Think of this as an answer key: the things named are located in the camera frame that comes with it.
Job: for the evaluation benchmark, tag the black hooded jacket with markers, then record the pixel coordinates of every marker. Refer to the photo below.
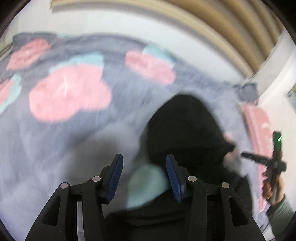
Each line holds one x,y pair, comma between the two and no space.
184,128

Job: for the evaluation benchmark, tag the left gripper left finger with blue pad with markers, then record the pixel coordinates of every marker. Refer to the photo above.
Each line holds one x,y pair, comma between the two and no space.
58,218

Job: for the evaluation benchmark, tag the grey sleeve forearm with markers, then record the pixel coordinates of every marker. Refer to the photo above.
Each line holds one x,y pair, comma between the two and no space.
279,216

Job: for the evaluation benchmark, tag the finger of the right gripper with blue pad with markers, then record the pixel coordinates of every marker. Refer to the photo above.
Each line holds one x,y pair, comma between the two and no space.
254,157

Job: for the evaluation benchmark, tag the person right hand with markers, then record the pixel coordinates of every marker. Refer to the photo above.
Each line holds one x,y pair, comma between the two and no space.
273,194

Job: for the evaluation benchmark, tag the colourful wall map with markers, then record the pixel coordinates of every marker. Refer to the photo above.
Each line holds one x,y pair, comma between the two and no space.
292,96

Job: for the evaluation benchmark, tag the pink pillow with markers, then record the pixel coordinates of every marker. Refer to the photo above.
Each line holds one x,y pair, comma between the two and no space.
260,132

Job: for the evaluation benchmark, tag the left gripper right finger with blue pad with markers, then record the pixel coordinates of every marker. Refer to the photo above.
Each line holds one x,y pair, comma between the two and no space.
175,178

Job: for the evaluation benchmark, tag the grey floral bed quilt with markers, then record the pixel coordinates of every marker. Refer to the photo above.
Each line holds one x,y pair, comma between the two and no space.
69,104

